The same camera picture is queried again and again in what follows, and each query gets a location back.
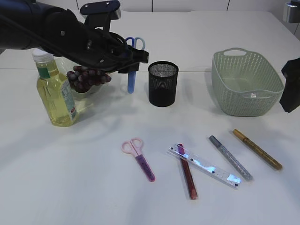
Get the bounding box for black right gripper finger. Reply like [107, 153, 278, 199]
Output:
[279, 58, 300, 113]

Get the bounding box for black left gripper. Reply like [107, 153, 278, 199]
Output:
[43, 9, 149, 73]

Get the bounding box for blue scissors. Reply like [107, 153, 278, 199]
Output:
[125, 37, 146, 94]

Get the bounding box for purple artificial grape bunch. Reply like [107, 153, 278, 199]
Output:
[66, 66, 111, 93]

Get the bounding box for pink scissors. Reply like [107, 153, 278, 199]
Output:
[121, 138, 156, 182]

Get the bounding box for yellow tea plastic bottle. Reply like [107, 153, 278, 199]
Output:
[32, 48, 78, 127]

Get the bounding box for clear plastic ruler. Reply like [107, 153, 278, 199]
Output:
[168, 144, 241, 189]

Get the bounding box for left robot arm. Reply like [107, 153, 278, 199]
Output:
[0, 0, 149, 74]

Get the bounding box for black mesh pen holder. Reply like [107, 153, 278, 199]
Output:
[148, 61, 179, 107]

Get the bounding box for green plastic woven basket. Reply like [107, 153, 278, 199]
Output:
[211, 48, 284, 117]

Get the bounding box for pale green wavy plate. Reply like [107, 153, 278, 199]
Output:
[56, 57, 113, 99]

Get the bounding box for gold glitter pen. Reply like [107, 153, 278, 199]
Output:
[232, 129, 283, 170]

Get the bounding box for silver glitter pen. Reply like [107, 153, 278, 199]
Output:
[209, 135, 253, 181]

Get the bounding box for red glitter pen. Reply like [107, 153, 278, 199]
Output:
[180, 158, 198, 200]

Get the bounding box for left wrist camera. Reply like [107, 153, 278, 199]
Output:
[80, 0, 121, 31]

